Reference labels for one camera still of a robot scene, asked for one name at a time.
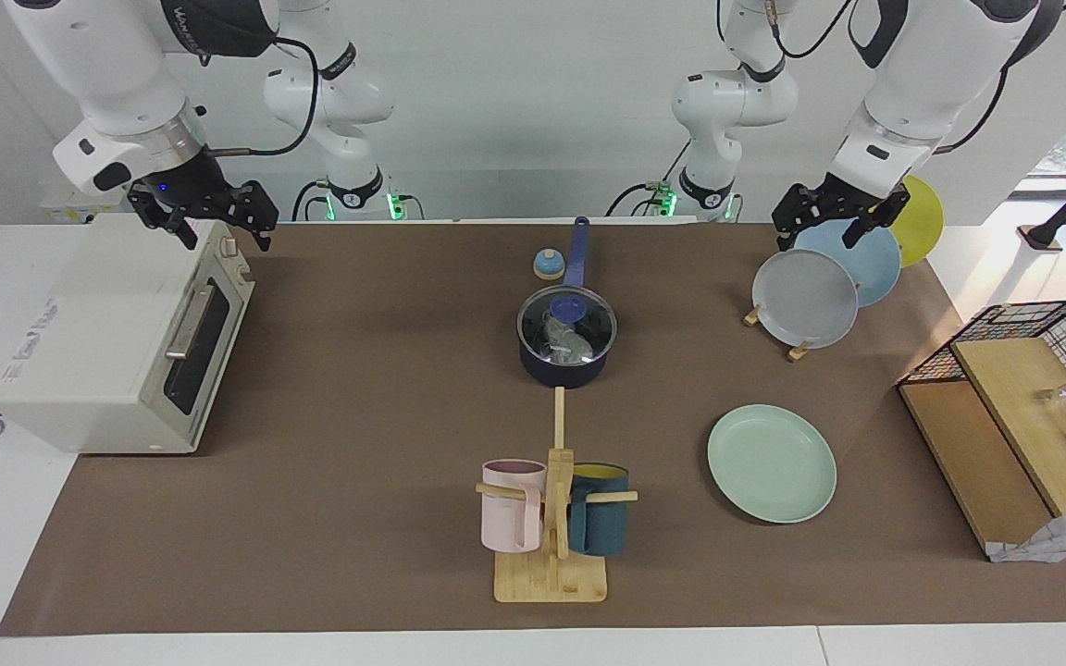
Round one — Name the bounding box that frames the light wooden board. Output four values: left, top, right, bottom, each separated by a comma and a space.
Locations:
949, 336, 1066, 517

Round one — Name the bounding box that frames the white crumpled bag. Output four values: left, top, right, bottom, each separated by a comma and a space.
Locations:
986, 502, 1066, 563

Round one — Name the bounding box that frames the black right base cable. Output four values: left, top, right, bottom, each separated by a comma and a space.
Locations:
291, 179, 332, 221

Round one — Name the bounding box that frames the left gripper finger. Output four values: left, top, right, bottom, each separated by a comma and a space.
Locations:
842, 185, 912, 250
770, 182, 820, 252

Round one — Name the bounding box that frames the wooden mug rack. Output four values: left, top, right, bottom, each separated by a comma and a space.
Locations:
475, 387, 638, 604

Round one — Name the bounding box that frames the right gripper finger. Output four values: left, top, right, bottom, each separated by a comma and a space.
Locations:
226, 179, 279, 253
129, 185, 200, 252

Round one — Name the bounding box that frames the light green plate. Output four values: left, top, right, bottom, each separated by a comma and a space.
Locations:
707, 404, 838, 525

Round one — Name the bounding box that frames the black base cable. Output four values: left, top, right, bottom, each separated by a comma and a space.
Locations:
291, 179, 332, 221
605, 139, 693, 219

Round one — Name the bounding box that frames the white box with stickers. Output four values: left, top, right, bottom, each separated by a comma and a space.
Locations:
41, 190, 141, 223

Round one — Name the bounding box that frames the grey plate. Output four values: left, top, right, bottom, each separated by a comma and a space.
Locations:
751, 248, 860, 351

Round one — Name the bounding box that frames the yellow plate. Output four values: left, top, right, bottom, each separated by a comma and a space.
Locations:
889, 174, 945, 269

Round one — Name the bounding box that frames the dark blue saucepan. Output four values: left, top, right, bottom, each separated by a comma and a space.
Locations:
516, 216, 618, 389

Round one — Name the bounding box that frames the dark teal mug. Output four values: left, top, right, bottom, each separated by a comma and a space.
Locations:
568, 462, 631, 557

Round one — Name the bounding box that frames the black left base cable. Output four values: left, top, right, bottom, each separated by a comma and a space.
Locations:
605, 139, 693, 219

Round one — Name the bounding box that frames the brown table mat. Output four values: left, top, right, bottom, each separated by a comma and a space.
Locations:
0, 222, 1066, 637

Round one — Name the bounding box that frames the light blue plate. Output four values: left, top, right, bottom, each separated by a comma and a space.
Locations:
794, 218, 902, 308

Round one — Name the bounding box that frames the glass lid blue knob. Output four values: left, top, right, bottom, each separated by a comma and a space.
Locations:
517, 287, 618, 364

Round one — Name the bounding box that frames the pink mug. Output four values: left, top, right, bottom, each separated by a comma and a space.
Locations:
480, 459, 548, 554

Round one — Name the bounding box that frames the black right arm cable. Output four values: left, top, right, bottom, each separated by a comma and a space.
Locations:
205, 37, 322, 158

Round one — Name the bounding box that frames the black wire basket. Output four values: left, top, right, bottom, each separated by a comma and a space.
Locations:
897, 299, 1066, 436

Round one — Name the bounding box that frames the cream toaster oven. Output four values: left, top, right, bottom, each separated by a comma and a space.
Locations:
0, 213, 256, 456

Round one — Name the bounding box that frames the wooden plate rack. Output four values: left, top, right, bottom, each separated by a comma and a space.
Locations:
743, 301, 813, 363

